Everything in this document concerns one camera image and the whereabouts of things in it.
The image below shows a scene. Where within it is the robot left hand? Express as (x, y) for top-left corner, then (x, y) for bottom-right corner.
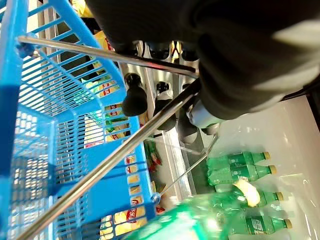
(84, 0), (320, 145)

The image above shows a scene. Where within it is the blue plastic shopping basket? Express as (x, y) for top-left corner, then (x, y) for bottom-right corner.
(0, 0), (163, 240)

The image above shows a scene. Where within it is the green plastic soda bottle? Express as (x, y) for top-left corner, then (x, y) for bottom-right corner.
(207, 163), (278, 186)
(228, 214), (293, 236)
(214, 183), (285, 208)
(206, 151), (272, 167)

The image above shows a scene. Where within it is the red green snack pack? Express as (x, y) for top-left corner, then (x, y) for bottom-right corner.
(144, 141), (163, 173)

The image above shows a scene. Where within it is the yellow chips bag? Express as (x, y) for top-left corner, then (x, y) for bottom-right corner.
(83, 79), (122, 100)
(93, 29), (117, 52)
(104, 103), (131, 118)
(124, 153), (141, 176)
(99, 207), (147, 240)
(104, 122), (132, 142)

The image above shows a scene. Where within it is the white shop shelf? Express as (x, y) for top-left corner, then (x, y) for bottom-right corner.
(139, 94), (320, 240)

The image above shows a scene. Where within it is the large green plastic bottle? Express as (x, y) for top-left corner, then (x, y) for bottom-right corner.
(123, 192), (251, 240)

